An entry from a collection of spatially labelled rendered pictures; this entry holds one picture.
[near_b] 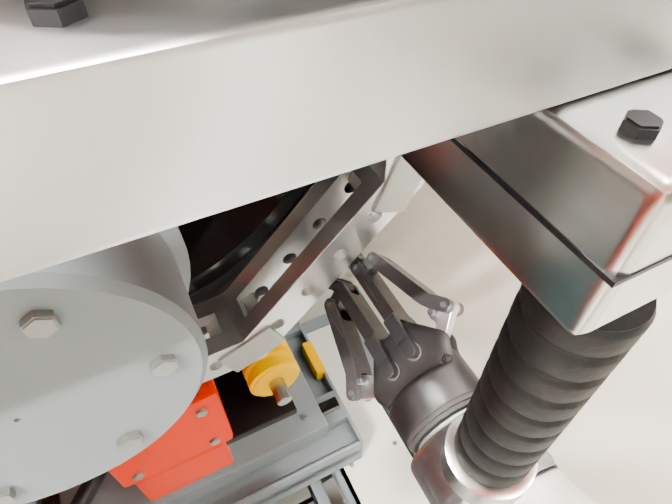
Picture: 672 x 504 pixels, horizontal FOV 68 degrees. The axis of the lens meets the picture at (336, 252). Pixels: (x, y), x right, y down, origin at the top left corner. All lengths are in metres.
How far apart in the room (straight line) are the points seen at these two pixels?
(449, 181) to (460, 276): 1.19
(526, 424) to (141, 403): 0.14
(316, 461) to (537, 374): 0.76
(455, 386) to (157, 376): 0.24
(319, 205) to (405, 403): 0.18
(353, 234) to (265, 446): 0.50
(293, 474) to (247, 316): 0.46
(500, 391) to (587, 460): 0.99
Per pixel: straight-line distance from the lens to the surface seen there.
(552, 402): 0.19
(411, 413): 0.39
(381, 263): 0.45
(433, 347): 0.41
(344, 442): 0.93
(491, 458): 0.24
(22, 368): 0.18
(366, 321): 0.45
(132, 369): 0.19
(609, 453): 1.20
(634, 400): 1.29
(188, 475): 0.64
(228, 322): 0.48
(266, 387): 0.57
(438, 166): 0.16
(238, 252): 0.50
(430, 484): 0.38
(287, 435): 0.85
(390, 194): 0.40
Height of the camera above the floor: 1.01
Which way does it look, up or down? 48 degrees down
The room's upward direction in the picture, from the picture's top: straight up
